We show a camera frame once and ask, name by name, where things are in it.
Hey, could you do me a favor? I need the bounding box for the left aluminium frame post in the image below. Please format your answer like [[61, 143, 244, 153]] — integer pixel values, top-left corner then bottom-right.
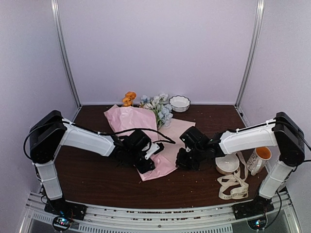
[[51, 0, 82, 109]]

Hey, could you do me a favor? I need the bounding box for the orange flower stem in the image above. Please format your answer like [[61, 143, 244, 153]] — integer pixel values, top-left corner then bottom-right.
[[122, 91, 137, 107]]

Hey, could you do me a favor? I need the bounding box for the blue hydrangea flower stem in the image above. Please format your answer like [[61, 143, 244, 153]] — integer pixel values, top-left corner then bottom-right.
[[139, 95, 173, 129]]

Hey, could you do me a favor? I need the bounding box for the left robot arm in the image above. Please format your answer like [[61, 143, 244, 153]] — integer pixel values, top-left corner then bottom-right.
[[26, 110, 161, 216]]

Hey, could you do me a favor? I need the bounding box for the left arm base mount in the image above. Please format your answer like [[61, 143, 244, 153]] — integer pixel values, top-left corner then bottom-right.
[[44, 202, 87, 220]]

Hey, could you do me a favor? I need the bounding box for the white mug yellow inside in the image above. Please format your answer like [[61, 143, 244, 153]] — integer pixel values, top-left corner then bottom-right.
[[246, 147, 272, 176]]

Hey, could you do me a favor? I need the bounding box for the white flower stem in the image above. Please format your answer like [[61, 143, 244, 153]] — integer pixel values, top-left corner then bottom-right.
[[152, 93, 169, 107]]

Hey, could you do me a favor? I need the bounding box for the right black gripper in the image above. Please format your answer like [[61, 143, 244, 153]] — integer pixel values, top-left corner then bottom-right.
[[175, 146, 206, 171]]

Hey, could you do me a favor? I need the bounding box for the small scalloped white bowl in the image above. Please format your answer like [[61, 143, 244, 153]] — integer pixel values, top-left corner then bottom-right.
[[169, 96, 190, 113]]

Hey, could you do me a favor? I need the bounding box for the aluminium frame post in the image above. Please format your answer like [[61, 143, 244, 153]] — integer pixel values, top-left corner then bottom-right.
[[51, 0, 82, 109], [235, 0, 265, 109]]

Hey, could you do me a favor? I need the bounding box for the aluminium front rail base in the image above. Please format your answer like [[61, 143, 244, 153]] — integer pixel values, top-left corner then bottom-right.
[[17, 191, 302, 233]]

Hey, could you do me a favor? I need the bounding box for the right aluminium frame post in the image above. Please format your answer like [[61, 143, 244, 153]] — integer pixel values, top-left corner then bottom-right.
[[235, 0, 265, 109]]

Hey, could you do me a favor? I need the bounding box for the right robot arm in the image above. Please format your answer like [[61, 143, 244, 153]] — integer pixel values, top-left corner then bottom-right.
[[175, 112, 306, 215]]

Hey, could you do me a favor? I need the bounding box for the cream printed ribbon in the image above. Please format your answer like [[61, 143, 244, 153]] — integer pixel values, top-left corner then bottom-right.
[[217, 151, 249, 200]]

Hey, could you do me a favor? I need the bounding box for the round white bowl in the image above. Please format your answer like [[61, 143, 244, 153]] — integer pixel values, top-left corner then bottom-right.
[[215, 154, 240, 175]]

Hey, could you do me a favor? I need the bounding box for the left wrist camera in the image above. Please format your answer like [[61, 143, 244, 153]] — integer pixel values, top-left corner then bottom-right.
[[144, 143, 164, 160]]

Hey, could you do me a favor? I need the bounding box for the pink wrapping paper sheet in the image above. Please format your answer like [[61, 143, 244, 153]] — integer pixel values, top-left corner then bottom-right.
[[104, 104, 196, 182]]

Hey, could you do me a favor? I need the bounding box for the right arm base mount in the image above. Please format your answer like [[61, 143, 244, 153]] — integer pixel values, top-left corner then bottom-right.
[[232, 201, 275, 220]]

